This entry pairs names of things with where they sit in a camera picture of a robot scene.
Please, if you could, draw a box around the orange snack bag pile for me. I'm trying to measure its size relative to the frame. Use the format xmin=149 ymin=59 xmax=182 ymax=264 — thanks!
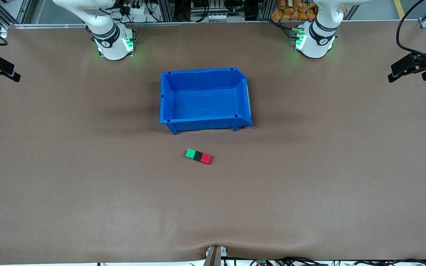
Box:
xmin=271 ymin=0 xmax=318 ymax=21

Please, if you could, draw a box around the blue plastic storage bin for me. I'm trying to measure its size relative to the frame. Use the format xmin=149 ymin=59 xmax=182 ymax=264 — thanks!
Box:
xmin=160 ymin=67 xmax=253 ymax=135

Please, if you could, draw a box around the brown table mat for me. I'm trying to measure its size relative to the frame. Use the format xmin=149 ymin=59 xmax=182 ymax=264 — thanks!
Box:
xmin=0 ymin=19 xmax=426 ymax=265

